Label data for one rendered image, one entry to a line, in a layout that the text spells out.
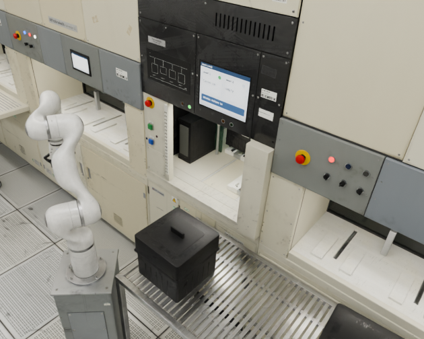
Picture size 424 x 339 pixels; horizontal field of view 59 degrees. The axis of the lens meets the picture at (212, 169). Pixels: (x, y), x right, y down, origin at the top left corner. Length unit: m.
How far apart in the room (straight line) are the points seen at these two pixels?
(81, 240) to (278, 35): 1.20
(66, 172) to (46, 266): 1.55
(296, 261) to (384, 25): 1.15
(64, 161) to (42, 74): 1.78
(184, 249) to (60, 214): 0.55
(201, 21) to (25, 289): 2.19
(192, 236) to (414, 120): 1.02
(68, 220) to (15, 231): 1.84
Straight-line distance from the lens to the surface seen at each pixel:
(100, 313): 2.05
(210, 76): 1.78
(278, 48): 1.54
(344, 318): 1.60
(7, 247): 3.40
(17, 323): 2.90
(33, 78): 3.37
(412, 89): 1.39
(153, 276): 1.86
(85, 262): 1.89
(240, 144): 2.51
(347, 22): 1.42
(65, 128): 1.70
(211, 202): 2.17
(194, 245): 1.72
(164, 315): 1.80
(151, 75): 2.08
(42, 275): 3.10
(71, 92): 3.57
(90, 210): 1.71
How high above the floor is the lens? 2.25
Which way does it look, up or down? 34 degrees down
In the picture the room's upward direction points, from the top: 4 degrees clockwise
